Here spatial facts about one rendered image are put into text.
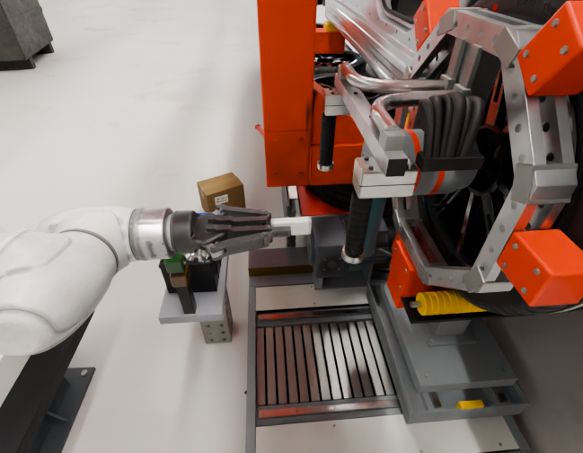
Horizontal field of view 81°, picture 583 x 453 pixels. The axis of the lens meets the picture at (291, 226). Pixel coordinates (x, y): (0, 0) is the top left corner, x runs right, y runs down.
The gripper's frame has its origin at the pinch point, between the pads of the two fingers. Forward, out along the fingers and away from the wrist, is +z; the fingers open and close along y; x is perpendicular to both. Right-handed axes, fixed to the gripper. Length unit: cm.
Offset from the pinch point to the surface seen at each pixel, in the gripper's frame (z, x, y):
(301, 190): 13, -56, -95
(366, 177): 11.4, 11.0, 2.5
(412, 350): 39, -61, -8
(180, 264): -24.7, -18.2, -10.2
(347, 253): 10.5, -6.5, 1.1
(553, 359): 101, -83, -13
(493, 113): 43.0, 11.7, -18.5
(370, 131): 13.5, 14.7, -5.5
